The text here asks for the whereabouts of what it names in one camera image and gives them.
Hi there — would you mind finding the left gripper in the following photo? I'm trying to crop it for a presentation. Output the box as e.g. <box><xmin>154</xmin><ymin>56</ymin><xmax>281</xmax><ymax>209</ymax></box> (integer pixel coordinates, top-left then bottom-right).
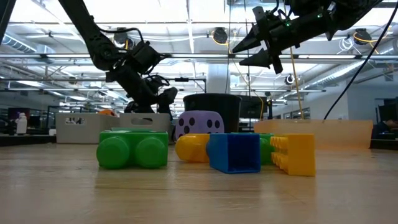
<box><xmin>105</xmin><ymin>62</ymin><xmax>179</xmax><ymax>121</ymax></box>

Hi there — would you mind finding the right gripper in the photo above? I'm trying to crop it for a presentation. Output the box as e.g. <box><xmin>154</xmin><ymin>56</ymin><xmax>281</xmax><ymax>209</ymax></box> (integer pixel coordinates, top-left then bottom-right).
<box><xmin>231</xmin><ymin>5</ymin><xmax>333</xmax><ymax>75</ymax></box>

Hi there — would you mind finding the orange foam die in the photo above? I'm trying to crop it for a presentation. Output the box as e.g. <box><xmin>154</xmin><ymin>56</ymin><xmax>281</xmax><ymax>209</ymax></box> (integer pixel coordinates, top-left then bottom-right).
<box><xmin>98</xmin><ymin>108</ymin><xmax>118</xmax><ymax>117</ymax></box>

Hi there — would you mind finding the large green toy block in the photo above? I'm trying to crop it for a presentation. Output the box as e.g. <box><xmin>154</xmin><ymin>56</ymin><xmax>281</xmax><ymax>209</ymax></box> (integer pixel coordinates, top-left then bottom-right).
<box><xmin>96</xmin><ymin>129</ymin><xmax>170</xmax><ymax>170</ymax></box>

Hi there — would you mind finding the purple foam die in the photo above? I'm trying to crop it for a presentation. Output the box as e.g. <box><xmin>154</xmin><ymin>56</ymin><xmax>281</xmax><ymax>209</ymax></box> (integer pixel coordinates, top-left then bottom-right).
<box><xmin>174</xmin><ymin>110</ymin><xmax>226</xmax><ymax>141</ymax></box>

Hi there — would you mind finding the yellow toy block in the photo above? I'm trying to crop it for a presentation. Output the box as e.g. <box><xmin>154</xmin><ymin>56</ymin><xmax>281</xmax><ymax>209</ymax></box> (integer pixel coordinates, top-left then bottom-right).
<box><xmin>174</xmin><ymin>133</ymin><xmax>213</xmax><ymax>164</ymax></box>

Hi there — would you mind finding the blue toy block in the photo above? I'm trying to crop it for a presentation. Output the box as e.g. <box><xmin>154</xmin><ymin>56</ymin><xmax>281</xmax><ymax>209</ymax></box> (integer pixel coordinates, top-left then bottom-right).
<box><xmin>206</xmin><ymin>133</ymin><xmax>262</xmax><ymax>174</ymax></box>

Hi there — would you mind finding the long yellow studded block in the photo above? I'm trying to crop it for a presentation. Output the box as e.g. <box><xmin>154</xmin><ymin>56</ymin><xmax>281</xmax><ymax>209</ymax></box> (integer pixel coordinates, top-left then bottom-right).
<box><xmin>269</xmin><ymin>133</ymin><xmax>317</xmax><ymax>177</ymax></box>

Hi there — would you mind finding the grey plastic bin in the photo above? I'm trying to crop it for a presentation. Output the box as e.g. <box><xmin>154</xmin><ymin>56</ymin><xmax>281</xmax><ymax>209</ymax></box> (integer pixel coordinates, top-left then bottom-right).
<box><xmin>119</xmin><ymin>112</ymin><xmax>175</xmax><ymax>144</ymax></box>
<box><xmin>55</xmin><ymin>112</ymin><xmax>121</xmax><ymax>145</ymax></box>

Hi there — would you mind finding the black background stand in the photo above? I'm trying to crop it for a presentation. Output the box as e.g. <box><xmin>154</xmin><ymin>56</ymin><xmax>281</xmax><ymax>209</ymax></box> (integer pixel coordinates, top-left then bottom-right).
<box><xmin>169</xmin><ymin>73</ymin><xmax>208</xmax><ymax>114</ymax></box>

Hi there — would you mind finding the black plastic bucket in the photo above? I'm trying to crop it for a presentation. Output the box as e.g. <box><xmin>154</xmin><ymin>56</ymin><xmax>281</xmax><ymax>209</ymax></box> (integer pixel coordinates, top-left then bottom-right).
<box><xmin>182</xmin><ymin>93</ymin><xmax>243</xmax><ymax>134</ymax></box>

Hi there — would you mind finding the orange plastic tray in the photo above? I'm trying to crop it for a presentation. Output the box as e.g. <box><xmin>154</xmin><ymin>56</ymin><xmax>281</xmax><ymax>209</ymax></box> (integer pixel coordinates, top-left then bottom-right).
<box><xmin>252</xmin><ymin>119</ymin><xmax>374</xmax><ymax>151</ymax></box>

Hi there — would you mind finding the dark background bench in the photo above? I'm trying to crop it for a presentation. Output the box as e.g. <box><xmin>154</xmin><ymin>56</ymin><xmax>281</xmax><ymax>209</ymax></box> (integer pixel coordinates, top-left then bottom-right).
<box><xmin>0</xmin><ymin>107</ymin><xmax>57</xmax><ymax>147</ymax></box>

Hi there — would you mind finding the white bottle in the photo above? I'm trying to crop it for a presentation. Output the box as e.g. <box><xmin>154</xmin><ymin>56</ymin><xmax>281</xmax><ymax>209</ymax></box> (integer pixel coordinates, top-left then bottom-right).
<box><xmin>14</xmin><ymin>112</ymin><xmax>29</xmax><ymax>135</ymax></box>

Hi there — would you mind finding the dark background workstation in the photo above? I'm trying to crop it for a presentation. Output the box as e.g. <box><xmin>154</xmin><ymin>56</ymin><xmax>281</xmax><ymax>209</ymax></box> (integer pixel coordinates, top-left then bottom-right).
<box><xmin>371</xmin><ymin>98</ymin><xmax>398</xmax><ymax>150</ymax></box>

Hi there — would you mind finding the person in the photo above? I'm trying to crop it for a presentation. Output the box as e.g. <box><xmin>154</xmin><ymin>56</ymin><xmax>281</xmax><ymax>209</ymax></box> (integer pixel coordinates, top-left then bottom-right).
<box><xmin>374</xmin><ymin>119</ymin><xmax>398</xmax><ymax>139</ymax></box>

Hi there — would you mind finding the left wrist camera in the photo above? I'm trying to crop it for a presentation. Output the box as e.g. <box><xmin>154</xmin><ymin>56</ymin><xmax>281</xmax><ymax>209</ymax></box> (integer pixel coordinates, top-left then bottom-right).
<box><xmin>144</xmin><ymin>74</ymin><xmax>171</xmax><ymax>91</ymax></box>

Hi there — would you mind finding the yellow cable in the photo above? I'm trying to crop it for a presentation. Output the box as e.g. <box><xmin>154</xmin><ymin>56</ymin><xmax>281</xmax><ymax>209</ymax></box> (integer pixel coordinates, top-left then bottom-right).
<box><xmin>286</xmin><ymin>46</ymin><xmax>305</xmax><ymax>121</ymax></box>

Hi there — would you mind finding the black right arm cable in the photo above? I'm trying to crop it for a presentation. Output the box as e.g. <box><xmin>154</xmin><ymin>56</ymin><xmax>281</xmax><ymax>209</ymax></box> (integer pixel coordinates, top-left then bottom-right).
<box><xmin>322</xmin><ymin>1</ymin><xmax>398</xmax><ymax>121</ymax></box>

